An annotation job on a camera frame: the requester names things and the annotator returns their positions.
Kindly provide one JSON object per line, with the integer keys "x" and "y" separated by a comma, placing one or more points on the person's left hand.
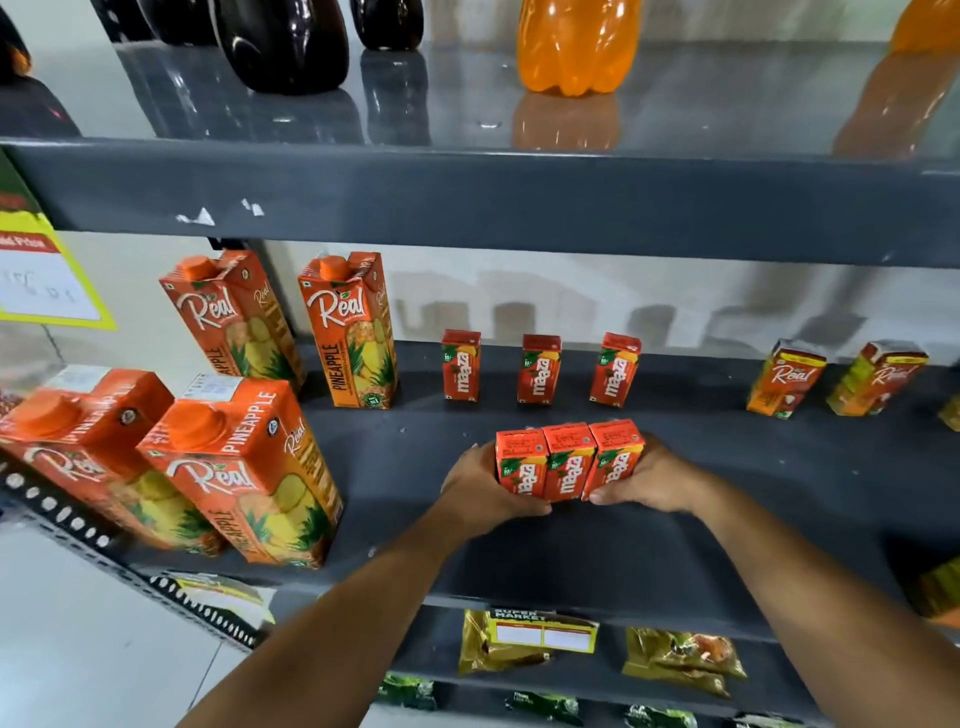
{"x": 476, "y": 491}

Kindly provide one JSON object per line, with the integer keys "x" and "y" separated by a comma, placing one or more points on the person's right hand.
{"x": 660, "y": 480}

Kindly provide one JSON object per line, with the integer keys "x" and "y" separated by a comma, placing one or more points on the person's right thumb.
{"x": 611, "y": 493}

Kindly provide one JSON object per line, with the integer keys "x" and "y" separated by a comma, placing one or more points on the person's left thumb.
{"x": 525, "y": 507}

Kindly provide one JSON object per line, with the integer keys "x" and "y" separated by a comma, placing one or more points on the small red mango juice box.
{"x": 613, "y": 457}
{"x": 521, "y": 461}
{"x": 539, "y": 369}
{"x": 460, "y": 366}
{"x": 568, "y": 461}
{"x": 615, "y": 370}

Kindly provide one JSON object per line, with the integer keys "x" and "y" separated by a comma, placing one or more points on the person's left forearm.
{"x": 337, "y": 637}

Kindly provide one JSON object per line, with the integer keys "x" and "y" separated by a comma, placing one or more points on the person's right forearm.
{"x": 825, "y": 600}

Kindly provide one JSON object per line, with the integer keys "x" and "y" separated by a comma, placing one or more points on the yellow shelf price label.
{"x": 544, "y": 631}

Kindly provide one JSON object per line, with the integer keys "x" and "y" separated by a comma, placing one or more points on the gold snack packet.
{"x": 682, "y": 660}
{"x": 480, "y": 649}

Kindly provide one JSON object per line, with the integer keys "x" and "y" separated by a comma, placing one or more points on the green snack packet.
{"x": 660, "y": 718}
{"x": 546, "y": 707}
{"x": 406, "y": 691}
{"x": 765, "y": 722}

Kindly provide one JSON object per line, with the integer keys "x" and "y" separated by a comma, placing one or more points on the small orange green juice box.
{"x": 876, "y": 379}
{"x": 784, "y": 379}
{"x": 952, "y": 412}

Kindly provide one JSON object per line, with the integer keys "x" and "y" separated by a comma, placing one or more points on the large orange pineapple juice carton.
{"x": 352, "y": 334}
{"x": 90, "y": 450}
{"x": 236, "y": 322}
{"x": 240, "y": 472}

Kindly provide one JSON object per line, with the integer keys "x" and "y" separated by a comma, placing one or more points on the grey metal shelf rack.
{"x": 525, "y": 195}

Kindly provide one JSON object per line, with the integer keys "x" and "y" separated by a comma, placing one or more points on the yellow green packet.
{"x": 941, "y": 592}

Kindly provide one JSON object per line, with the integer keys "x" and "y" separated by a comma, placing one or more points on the orange soda bottle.
{"x": 930, "y": 26}
{"x": 577, "y": 45}

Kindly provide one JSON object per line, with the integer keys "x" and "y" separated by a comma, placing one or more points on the dark cola bottle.
{"x": 124, "y": 19}
{"x": 388, "y": 22}
{"x": 285, "y": 41}
{"x": 11, "y": 49}
{"x": 180, "y": 19}

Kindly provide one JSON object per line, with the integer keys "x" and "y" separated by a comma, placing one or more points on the yellow green price sign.
{"x": 45, "y": 277}

